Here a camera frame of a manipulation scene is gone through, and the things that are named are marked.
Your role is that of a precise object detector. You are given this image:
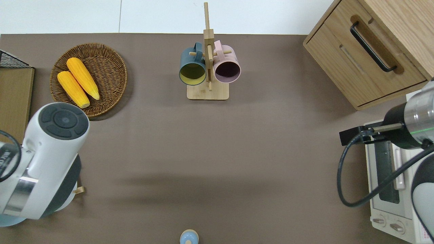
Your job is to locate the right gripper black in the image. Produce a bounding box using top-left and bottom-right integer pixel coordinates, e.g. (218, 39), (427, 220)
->
(339, 125), (386, 146)

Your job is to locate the gray plate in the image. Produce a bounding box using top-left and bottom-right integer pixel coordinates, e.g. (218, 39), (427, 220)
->
(54, 190), (77, 212)

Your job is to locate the light blue plate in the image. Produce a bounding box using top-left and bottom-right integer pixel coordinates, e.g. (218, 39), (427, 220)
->
(0, 216), (27, 227)

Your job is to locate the wooden drawer cabinet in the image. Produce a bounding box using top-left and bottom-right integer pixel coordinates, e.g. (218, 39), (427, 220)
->
(303, 0), (434, 111)

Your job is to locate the white toaster oven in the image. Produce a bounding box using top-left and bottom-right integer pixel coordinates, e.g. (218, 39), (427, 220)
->
(364, 119), (434, 244)

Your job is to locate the brown table mat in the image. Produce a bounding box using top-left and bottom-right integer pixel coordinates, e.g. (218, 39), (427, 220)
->
(0, 33), (434, 244)

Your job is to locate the pink mug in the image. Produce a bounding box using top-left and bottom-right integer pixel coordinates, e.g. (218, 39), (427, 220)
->
(213, 40), (241, 84)

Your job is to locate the wooden mug tree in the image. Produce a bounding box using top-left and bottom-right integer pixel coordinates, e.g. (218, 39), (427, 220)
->
(187, 2), (233, 101)

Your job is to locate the dark teal mug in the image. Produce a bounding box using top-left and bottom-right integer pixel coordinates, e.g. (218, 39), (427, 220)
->
(179, 42), (207, 86)

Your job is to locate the blue bell with wooden base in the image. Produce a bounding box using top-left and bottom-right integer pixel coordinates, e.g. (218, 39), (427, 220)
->
(179, 229), (199, 244)

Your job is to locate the brown wicker basket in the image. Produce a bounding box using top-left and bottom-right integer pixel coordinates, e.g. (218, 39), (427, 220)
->
(50, 43), (128, 117)

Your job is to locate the yellow corn cob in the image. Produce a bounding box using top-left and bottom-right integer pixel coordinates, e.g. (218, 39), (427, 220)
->
(66, 57), (100, 101)
(57, 70), (91, 109)

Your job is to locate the wooden shelf board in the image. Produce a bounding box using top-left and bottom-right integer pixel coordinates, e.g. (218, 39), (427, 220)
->
(0, 67), (35, 144)

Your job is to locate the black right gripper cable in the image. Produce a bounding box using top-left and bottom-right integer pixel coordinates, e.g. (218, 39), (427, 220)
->
(337, 130), (434, 208)

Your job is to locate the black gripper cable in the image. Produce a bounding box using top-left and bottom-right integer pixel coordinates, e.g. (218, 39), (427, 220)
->
(337, 130), (434, 208)
(0, 130), (22, 181)

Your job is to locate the white toaster door handle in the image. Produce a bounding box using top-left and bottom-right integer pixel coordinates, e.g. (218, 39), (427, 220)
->
(393, 147), (407, 190)

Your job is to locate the black drawer handle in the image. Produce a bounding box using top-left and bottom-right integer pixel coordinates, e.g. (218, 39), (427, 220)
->
(350, 21), (398, 73)

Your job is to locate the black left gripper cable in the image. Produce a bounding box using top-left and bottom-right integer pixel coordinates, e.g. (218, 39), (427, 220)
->
(0, 130), (22, 181)

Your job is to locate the grid-pattern wire storage box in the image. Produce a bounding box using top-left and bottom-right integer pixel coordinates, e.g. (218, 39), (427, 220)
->
(0, 49), (35, 69)

